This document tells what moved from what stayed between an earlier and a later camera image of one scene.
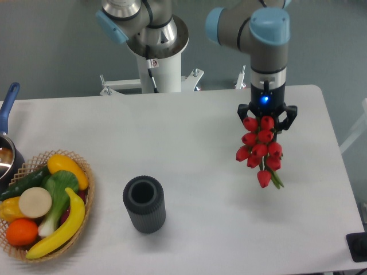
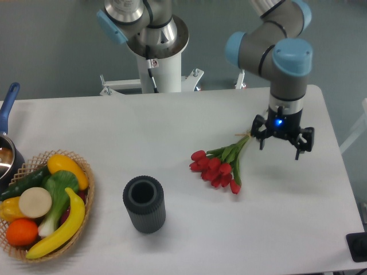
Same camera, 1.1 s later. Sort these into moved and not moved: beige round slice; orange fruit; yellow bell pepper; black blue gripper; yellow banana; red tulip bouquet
Moved: red tulip bouquet; black blue gripper
Not moved: yellow bell pepper; yellow banana; beige round slice; orange fruit
